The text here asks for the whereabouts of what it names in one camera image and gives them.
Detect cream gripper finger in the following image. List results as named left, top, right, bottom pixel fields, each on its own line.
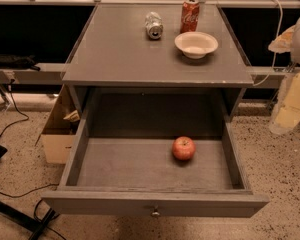
left=268, top=26, right=295, bottom=54
left=269, top=72, right=300, bottom=135

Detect red apple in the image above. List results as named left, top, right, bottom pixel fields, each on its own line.
left=172, top=136, right=196, bottom=161

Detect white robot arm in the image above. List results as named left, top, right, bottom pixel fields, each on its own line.
left=268, top=18, right=300, bottom=135

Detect metal drawer knob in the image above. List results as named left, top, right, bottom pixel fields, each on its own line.
left=151, top=207, right=160, bottom=218

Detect open grey drawer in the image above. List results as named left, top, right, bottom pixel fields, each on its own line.
left=42, top=110, right=269, bottom=217

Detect white paper bowl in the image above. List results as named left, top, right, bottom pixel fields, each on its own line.
left=174, top=32, right=218, bottom=59

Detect red cola can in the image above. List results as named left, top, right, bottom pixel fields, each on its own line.
left=180, top=0, right=200, bottom=33

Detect crushed silver can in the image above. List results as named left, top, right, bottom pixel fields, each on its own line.
left=145, top=12, right=163, bottom=40

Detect grey cabinet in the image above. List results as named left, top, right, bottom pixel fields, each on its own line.
left=61, top=2, right=255, bottom=123

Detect cardboard box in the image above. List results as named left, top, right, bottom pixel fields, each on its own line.
left=41, top=86, right=80, bottom=164

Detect black stand base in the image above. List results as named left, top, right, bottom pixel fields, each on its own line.
left=0, top=201, right=56, bottom=240

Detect white hanging cable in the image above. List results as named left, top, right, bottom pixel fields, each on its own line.
left=252, top=0, right=284, bottom=88

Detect metal frame rail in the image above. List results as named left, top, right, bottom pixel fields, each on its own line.
left=0, top=63, right=66, bottom=85

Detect black floor cable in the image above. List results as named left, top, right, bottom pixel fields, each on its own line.
left=0, top=78, right=60, bottom=199

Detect black bag on rail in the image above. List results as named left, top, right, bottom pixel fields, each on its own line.
left=0, top=54, right=40, bottom=71

